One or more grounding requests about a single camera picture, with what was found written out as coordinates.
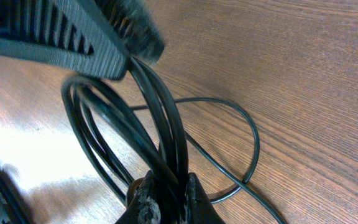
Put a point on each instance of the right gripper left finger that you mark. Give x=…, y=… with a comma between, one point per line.
x=70, y=34

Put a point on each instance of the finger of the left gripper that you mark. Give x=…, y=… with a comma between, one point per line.
x=199, y=209
x=141, y=202

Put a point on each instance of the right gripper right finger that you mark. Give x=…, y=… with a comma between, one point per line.
x=132, y=22

